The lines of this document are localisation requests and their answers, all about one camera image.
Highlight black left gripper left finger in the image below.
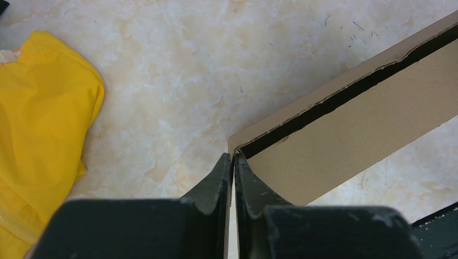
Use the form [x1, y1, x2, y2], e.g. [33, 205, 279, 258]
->
[32, 153, 232, 258]

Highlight yellow cloth garment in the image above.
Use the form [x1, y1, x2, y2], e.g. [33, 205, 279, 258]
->
[1, 31, 104, 258]

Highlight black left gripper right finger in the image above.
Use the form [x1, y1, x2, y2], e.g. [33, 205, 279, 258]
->
[234, 154, 422, 258]

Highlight brown cardboard box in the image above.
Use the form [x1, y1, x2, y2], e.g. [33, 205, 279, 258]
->
[228, 12, 457, 206]

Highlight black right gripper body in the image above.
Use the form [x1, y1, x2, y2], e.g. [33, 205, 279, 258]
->
[412, 202, 458, 259]

